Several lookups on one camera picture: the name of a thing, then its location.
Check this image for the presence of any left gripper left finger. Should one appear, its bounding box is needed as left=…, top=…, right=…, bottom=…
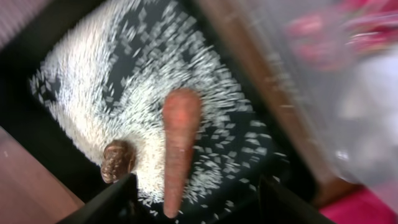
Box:
left=57, top=174, right=139, bottom=224

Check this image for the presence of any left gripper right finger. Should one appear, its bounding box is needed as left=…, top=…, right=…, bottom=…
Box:
left=257, top=175, right=335, bottom=224

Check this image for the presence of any brown food scrap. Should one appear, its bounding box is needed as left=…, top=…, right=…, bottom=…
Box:
left=101, top=139, right=137, bottom=184

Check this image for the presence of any orange carrot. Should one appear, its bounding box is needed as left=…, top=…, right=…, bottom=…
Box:
left=162, top=88, right=201, bottom=218

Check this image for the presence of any white tissue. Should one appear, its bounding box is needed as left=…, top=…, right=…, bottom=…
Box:
left=335, top=45, right=397, bottom=174

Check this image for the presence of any white rice pile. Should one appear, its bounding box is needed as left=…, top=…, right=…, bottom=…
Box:
left=30, top=0, right=286, bottom=223

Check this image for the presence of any red strawberry snack wrapper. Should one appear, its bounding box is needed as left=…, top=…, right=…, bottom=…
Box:
left=285, top=0, right=397, bottom=71

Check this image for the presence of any black waste tray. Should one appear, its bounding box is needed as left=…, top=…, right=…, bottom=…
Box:
left=1, top=1, right=315, bottom=223

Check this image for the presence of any clear plastic waste bin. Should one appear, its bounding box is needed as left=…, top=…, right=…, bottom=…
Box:
left=229, top=0, right=398, bottom=215

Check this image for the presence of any red serving tray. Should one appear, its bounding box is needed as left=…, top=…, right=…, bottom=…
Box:
left=319, top=188, right=397, bottom=224

